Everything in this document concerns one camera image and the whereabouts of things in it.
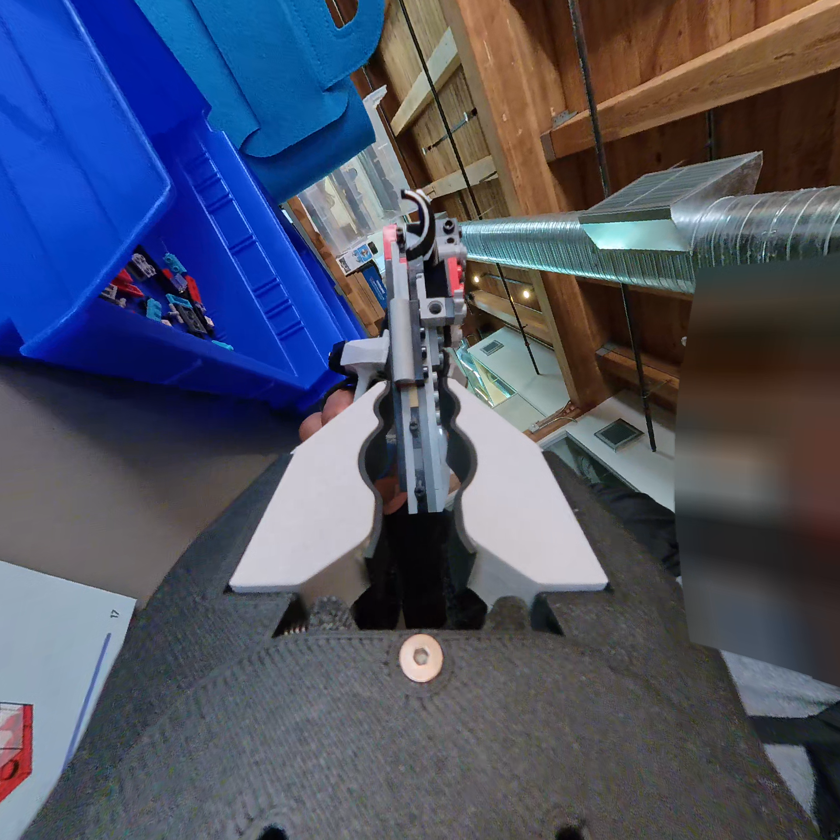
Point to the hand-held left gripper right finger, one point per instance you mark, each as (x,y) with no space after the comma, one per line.
(531,525)

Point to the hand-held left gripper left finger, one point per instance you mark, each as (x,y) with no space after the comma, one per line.
(302,525)

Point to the grey toy brick vehicle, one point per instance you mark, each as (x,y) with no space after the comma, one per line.
(420,367)

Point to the pile of toy bricks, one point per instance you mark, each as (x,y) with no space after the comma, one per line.
(170,302)

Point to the blue plastic bin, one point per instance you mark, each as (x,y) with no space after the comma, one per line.
(328,289)
(79,164)

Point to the grey desk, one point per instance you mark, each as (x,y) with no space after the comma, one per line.
(98,472)

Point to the person's right hand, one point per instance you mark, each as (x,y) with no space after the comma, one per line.
(321,420)

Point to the blue product box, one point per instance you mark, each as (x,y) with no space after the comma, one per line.
(375,285)

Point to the clear plastic drawer stack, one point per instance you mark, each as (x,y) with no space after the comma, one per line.
(354,190)

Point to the printed instruction sheet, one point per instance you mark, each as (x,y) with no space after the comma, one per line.
(52,656)

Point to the blue felt bag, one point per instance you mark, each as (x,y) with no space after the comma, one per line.
(275,85)

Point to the person's grey hoodie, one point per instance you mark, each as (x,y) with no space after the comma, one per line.
(768,689)

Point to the silver air duct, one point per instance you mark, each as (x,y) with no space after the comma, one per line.
(754,223)

